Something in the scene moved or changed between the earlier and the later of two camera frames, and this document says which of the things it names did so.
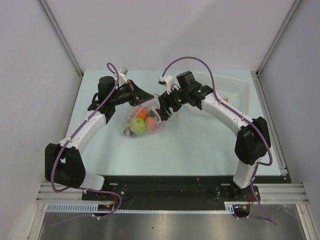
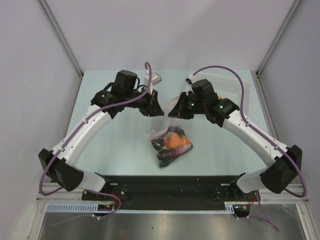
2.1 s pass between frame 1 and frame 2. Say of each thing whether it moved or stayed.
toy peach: moved
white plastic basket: stayed
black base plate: stayed
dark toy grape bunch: moved
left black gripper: moved
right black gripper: moved
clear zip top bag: moved
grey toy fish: moved
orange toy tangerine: moved
